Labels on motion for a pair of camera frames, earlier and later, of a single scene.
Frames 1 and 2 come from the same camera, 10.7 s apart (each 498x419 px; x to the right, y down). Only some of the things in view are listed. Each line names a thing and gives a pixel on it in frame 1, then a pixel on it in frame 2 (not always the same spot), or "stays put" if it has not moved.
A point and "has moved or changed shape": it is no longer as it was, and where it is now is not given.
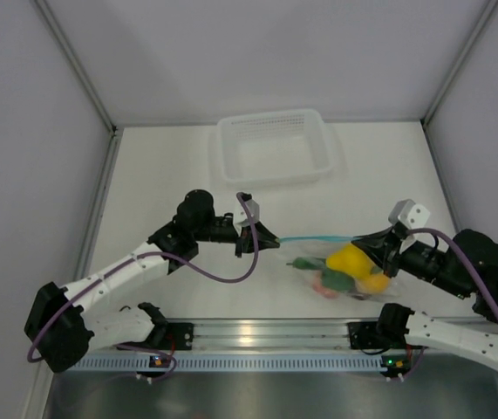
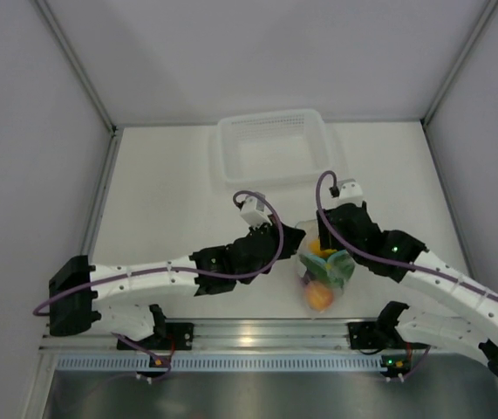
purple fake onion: (362, 296) to (309, 277)
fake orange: (377, 284) to (319, 297)
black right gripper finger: (381, 257) to (325, 235)
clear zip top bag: (338, 268) has moved or changed shape
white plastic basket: (283, 147) stays put
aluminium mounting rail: (271, 335) stays put
